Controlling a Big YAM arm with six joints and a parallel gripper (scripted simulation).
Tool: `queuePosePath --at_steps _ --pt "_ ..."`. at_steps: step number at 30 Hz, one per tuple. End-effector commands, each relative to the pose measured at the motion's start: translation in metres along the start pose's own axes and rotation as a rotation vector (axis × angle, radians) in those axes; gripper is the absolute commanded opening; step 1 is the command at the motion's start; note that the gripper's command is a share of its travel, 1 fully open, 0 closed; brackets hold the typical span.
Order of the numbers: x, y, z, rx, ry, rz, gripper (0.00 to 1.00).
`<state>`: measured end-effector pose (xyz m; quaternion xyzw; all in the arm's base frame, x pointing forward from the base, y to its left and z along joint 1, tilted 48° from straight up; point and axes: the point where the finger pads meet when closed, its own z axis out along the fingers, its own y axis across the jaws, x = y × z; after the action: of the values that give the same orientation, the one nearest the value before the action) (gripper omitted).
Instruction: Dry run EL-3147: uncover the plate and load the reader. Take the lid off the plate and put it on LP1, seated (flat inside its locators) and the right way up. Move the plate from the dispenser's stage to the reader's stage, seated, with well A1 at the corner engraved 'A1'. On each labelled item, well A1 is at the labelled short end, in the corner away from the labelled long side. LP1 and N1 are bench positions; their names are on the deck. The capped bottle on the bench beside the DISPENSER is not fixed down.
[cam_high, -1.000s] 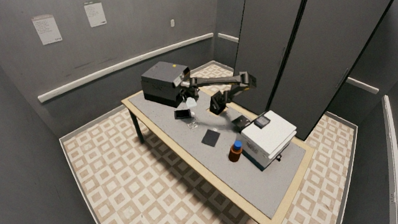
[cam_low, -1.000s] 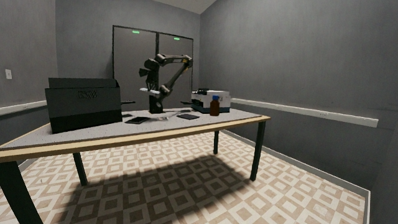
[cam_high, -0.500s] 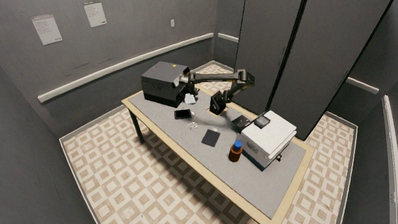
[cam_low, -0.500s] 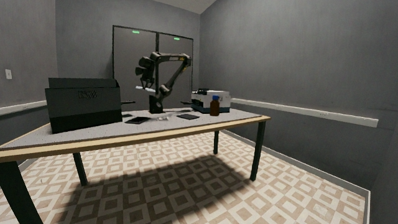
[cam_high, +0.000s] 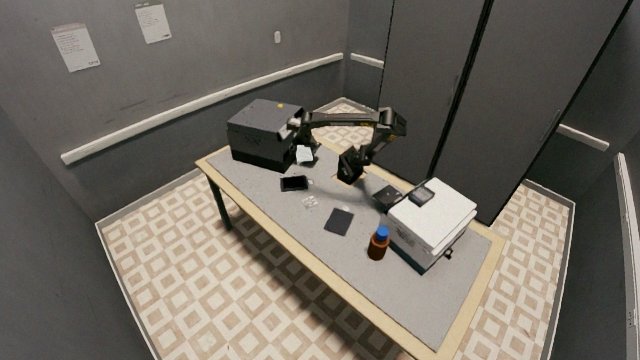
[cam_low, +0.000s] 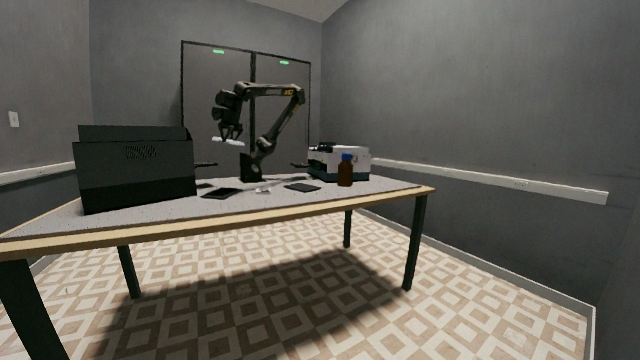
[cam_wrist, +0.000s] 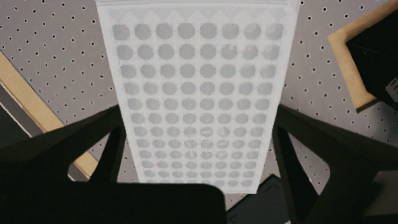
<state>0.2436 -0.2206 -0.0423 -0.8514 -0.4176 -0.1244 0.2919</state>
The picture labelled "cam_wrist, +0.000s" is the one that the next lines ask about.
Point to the white multi-well plate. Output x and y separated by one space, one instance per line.
215 117

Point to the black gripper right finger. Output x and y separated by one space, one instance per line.
363 180

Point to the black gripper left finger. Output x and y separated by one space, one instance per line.
50 154

